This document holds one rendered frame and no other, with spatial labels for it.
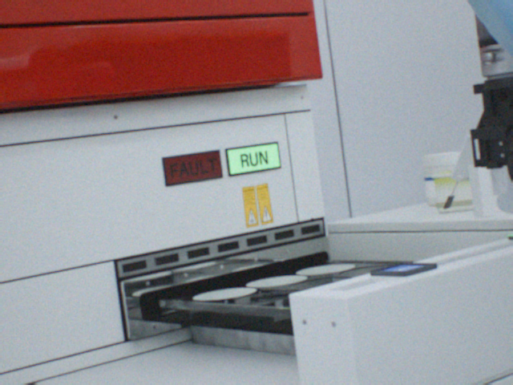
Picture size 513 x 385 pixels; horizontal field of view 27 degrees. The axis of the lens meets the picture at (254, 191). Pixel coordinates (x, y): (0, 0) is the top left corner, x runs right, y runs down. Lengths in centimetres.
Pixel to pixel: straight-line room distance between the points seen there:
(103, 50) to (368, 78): 262
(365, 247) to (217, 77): 40
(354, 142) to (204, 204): 235
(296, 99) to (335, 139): 210
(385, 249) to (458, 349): 62
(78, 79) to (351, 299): 65
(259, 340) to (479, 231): 39
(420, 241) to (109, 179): 52
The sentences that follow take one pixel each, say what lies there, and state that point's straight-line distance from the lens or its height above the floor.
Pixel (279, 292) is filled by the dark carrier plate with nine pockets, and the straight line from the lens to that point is 164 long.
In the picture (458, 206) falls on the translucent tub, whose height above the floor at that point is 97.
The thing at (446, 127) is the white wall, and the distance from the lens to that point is 449.
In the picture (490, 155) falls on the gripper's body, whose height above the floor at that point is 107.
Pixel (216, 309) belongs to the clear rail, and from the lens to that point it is 158.
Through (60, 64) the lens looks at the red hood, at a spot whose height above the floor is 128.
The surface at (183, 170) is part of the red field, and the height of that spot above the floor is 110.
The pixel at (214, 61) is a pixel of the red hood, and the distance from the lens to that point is 176.
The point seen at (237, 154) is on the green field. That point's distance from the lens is 183.
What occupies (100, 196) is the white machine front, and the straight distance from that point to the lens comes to 168.
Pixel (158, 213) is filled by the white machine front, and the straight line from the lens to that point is 174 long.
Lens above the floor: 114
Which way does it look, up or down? 3 degrees down
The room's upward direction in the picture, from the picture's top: 7 degrees counter-clockwise
